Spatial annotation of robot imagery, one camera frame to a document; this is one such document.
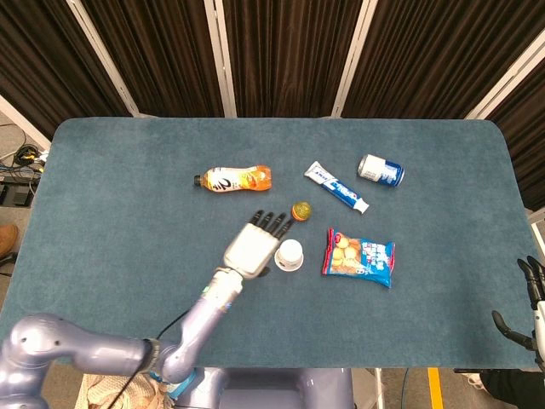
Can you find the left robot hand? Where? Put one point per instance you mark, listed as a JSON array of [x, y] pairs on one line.
[[251, 251]]

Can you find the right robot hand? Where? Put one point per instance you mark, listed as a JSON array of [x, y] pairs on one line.
[[537, 298]]

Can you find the white paper cup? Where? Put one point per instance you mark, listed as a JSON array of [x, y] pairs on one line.
[[290, 255]]

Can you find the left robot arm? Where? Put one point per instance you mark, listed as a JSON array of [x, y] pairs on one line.
[[106, 353]]

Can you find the yellow orange ball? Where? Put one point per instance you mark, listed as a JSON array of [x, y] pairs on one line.
[[302, 210]]

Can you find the white metal rack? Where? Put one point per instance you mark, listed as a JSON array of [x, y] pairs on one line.
[[538, 230]]

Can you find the orange drink bottle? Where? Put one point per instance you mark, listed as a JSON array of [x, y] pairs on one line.
[[238, 178]]

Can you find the black bag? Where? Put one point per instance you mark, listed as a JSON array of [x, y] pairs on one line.
[[515, 389]]

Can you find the white blue toothpaste tube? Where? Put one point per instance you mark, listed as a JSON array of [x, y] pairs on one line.
[[336, 186]]

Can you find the blue snack biscuit bag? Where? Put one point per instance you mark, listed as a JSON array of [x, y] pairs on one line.
[[362, 257]]

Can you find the blue table cloth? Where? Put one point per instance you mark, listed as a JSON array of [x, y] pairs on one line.
[[127, 213]]

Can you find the grey robot torso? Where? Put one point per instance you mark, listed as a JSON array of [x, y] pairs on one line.
[[277, 389]]

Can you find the blue white drink can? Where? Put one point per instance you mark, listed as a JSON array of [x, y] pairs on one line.
[[381, 170]]

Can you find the blue printed package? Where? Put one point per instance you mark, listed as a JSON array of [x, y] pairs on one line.
[[176, 385]]

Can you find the dark brown curtain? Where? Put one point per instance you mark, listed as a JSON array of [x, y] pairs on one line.
[[289, 55], [438, 55], [38, 55], [162, 55], [526, 145]]

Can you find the white metal stand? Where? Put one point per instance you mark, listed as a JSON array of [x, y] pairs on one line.
[[376, 387]]

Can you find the beige knitted cloth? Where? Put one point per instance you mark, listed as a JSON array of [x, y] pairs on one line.
[[98, 392]]

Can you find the black power box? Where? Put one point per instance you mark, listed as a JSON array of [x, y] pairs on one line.
[[15, 191]]

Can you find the brown shoe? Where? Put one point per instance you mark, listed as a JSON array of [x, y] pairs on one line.
[[7, 238]]

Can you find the white frame post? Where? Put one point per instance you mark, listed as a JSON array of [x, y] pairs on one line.
[[506, 76], [353, 59], [106, 59], [221, 59], [21, 121]]

